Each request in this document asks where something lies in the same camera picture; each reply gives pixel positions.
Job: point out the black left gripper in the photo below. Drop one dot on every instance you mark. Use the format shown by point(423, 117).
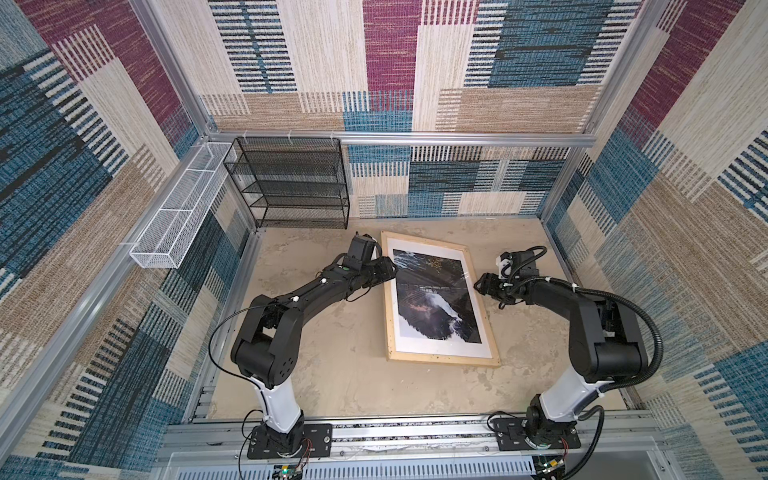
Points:
point(386, 272)

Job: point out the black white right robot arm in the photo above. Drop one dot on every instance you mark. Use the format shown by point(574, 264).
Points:
point(612, 344)

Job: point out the black white landscape photo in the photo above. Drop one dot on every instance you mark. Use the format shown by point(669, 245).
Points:
point(438, 351)

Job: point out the colour landscape photo underneath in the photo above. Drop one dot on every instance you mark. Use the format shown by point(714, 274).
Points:
point(433, 300)

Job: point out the light wooden picture frame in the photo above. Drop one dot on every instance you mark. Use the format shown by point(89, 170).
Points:
point(444, 359)

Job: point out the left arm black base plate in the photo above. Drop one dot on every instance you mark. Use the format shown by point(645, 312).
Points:
point(312, 439)

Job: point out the aluminium front rail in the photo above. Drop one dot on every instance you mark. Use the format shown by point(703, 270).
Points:
point(628, 445)

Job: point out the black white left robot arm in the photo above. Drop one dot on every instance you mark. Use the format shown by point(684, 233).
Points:
point(267, 345)

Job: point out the black wire mesh shelf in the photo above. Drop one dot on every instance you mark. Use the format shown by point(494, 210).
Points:
point(291, 182)

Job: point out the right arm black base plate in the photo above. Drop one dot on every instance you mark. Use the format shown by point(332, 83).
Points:
point(514, 434)

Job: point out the white wire mesh basket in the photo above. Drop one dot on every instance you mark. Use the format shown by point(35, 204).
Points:
point(166, 240)

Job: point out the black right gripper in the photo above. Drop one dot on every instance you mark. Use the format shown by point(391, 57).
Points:
point(488, 287)

